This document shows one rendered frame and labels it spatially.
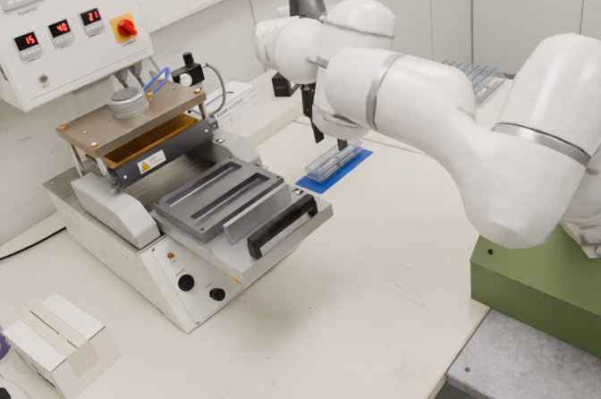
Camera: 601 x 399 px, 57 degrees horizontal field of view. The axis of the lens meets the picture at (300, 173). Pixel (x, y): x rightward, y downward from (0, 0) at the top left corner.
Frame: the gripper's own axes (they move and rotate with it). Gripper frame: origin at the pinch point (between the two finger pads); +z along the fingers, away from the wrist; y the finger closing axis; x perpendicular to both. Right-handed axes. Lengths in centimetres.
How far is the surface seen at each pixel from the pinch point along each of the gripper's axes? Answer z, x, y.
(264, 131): 6.9, 1.5, -29.6
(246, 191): -13.5, -40.5, 16.1
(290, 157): 9.9, -2.7, -15.0
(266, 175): -14.9, -35.8, 17.6
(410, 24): 26, 133, -67
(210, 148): -12.7, -32.6, -5.5
